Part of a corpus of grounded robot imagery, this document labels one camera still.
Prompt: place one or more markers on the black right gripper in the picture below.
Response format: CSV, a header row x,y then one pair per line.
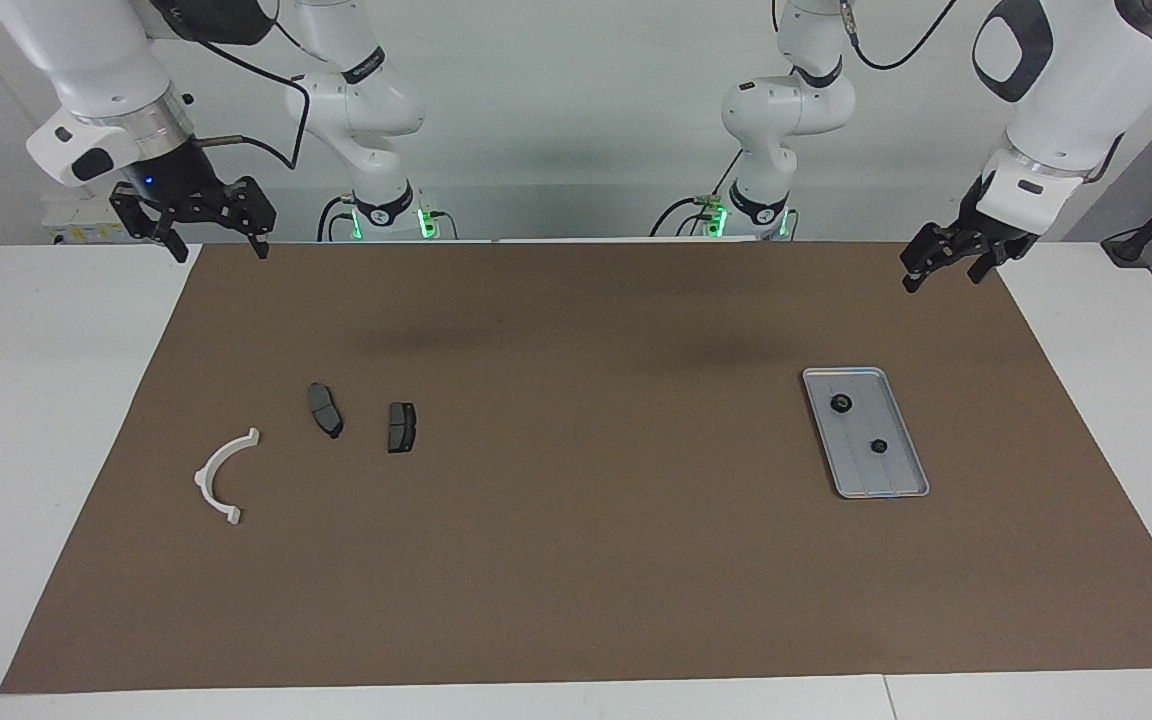
x,y
181,185

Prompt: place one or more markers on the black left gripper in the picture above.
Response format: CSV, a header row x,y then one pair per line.
x,y
974,222

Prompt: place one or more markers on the large black bearing gear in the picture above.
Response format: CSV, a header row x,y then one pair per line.
x,y
839,404

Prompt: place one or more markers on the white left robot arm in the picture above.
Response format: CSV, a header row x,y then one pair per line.
x,y
1076,90

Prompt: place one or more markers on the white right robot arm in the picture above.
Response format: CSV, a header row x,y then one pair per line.
x,y
96,60

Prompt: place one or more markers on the silver metal tray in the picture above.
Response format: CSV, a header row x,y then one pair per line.
x,y
881,480

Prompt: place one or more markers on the white box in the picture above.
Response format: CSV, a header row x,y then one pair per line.
x,y
66,225

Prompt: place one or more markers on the curved dark brake pad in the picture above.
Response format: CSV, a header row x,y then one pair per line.
x,y
324,408

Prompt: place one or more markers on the rectangular dark brake pad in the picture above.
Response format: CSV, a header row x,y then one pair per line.
x,y
402,427

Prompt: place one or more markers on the brown table mat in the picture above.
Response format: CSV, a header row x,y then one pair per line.
x,y
576,550

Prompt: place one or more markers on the white semicircular bracket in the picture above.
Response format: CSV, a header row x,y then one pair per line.
x,y
204,482

